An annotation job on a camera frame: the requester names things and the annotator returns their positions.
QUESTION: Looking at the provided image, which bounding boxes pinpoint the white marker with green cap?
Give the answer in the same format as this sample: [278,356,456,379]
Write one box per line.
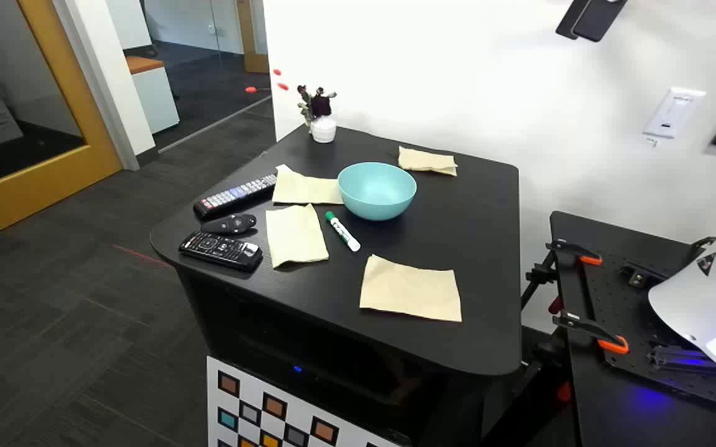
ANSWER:
[324,208,363,255]

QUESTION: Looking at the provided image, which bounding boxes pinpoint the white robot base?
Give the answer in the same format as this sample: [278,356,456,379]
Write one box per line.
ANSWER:
[648,196,716,377]

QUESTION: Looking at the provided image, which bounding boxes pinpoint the teal bowl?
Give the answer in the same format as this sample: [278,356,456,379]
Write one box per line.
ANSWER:
[336,158,421,224]

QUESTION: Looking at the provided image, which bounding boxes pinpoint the folded beige napkin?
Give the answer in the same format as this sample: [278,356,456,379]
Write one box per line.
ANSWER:
[396,144,460,180]

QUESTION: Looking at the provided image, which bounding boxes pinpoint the dark red flower bouquet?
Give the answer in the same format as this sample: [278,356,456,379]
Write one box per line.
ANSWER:
[293,83,341,124]

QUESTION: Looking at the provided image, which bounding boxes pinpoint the white round vase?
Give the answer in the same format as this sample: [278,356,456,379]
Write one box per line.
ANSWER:
[308,115,341,147]

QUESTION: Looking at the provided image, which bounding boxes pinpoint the large flat beige napkin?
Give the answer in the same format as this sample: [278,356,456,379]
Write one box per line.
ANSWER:
[359,253,465,326]

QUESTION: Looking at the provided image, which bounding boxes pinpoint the black perforated mounting table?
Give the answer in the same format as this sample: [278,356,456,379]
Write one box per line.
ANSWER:
[548,208,716,447]

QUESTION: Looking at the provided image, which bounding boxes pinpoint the small oval black remote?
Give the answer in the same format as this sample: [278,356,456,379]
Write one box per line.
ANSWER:
[199,211,261,238]

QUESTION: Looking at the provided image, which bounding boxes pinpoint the wide black remote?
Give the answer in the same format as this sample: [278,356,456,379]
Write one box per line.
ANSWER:
[178,230,267,276]

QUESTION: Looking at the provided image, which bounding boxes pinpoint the white cabinet with wooden top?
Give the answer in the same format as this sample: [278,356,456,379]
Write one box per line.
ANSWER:
[123,49,184,136]

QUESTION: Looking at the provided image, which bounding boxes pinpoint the colour checker calibration board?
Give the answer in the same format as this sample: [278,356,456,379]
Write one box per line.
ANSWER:
[205,356,404,447]

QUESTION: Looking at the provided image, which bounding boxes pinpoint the yellow framed glass door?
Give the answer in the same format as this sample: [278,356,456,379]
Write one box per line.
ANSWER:
[0,0,128,240]

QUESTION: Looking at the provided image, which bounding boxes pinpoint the white wall switch plate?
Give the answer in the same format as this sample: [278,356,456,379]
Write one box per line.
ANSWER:
[641,84,710,141]

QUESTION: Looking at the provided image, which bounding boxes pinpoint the black clamp with orange handle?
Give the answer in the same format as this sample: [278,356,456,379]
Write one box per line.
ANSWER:
[548,309,635,361]
[542,235,607,271]

